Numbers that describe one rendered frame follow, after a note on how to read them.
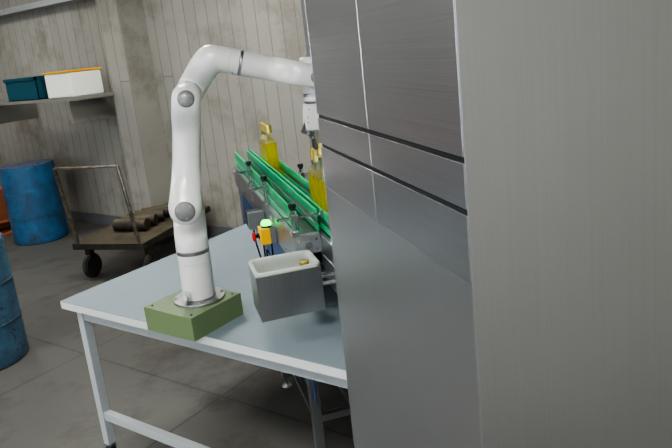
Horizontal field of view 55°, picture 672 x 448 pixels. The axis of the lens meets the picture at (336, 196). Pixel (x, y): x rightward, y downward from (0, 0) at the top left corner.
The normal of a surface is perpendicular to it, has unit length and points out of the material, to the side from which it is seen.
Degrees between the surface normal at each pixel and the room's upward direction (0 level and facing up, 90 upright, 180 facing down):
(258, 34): 90
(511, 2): 90
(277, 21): 90
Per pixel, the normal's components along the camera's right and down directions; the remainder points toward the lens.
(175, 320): -0.57, 0.25
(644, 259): 0.27, 0.19
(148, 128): 0.82, 0.04
